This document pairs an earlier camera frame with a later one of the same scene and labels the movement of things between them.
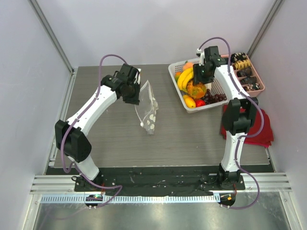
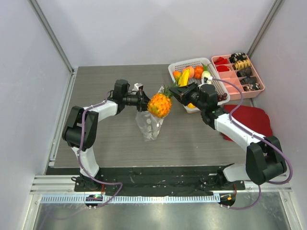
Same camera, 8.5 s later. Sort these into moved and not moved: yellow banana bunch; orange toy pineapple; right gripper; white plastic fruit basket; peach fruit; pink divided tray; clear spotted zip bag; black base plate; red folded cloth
Moved: peach fruit; clear spotted zip bag; orange toy pineapple; right gripper
Not moved: white plastic fruit basket; pink divided tray; black base plate; red folded cloth; yellow banana bunch
